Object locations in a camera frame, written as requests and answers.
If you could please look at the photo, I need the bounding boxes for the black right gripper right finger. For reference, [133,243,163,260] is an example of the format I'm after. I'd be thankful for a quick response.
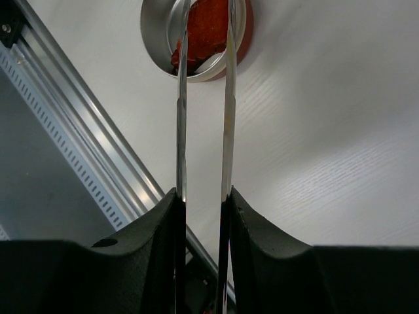
[227,190,418,313]

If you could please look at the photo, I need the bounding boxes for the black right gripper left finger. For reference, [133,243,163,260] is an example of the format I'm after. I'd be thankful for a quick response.
[1,190,177,313]

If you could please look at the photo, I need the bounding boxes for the steel serving tongs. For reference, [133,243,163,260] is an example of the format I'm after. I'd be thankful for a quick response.
[176,1,237,313]

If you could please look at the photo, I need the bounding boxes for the red chicken drumstick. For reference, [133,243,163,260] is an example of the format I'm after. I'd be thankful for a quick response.
[171,41,210,74]
[187,0,228,57]

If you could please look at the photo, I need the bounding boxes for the red-banded steel bowl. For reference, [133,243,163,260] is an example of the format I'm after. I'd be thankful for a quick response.
[140,1,254,83]

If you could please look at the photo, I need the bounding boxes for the slotted cable duct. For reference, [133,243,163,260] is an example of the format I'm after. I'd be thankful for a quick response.
[1,46,128,231]

